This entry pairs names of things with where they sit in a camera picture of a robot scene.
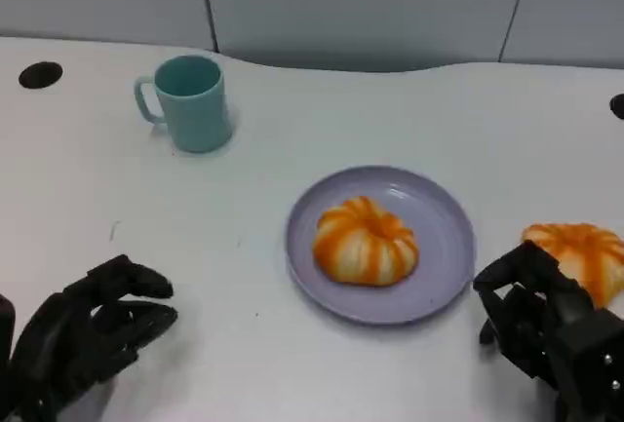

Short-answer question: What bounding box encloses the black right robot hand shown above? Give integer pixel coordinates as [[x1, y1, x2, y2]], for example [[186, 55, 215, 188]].
[[472, 241, 624, 422]]

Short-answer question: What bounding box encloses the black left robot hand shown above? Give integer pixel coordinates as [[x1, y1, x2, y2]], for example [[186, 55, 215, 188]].
[[0, 254, 177, 422]]

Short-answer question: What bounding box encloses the orange and white bread roll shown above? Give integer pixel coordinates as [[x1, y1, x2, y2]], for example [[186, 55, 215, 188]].
[[521, 221, 624, 309], [311, 196, 420, 288]]

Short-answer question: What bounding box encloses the lilac plate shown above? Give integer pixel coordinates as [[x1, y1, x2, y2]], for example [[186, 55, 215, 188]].
[[285, 164, 477, 326]]

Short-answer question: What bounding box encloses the pale green mug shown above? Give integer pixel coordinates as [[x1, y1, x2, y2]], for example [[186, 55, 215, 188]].
[[134, 54, 234, 154]]

